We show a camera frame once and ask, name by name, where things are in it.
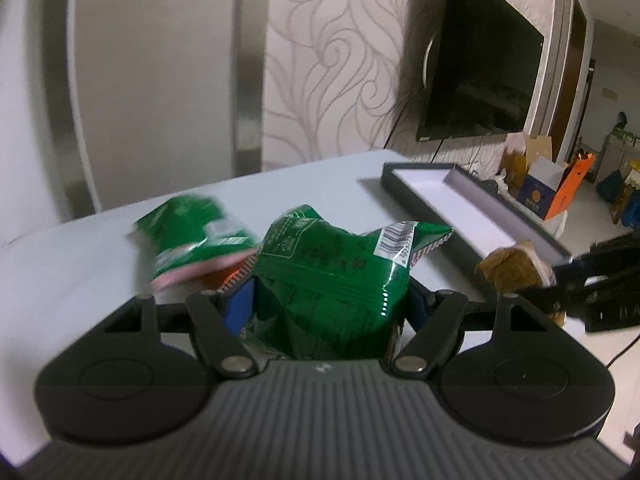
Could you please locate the orange blue cardboard box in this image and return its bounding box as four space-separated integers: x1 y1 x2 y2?
518 153 594 220

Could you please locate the brown cardboard box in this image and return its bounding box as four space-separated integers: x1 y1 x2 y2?
499 132 552 197

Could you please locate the black wall television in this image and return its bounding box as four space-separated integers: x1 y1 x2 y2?
416 0 544 142

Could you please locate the black tray box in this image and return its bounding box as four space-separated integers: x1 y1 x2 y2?
381 162 570 299

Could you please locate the long orange snack bar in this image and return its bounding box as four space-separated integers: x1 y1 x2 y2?
213 255 257 292

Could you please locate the green snack bag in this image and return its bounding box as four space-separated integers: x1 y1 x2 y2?
245 205 452 361
134 194 257 290

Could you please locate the brown bread pack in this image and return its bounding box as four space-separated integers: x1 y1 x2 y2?
475 240 555 295

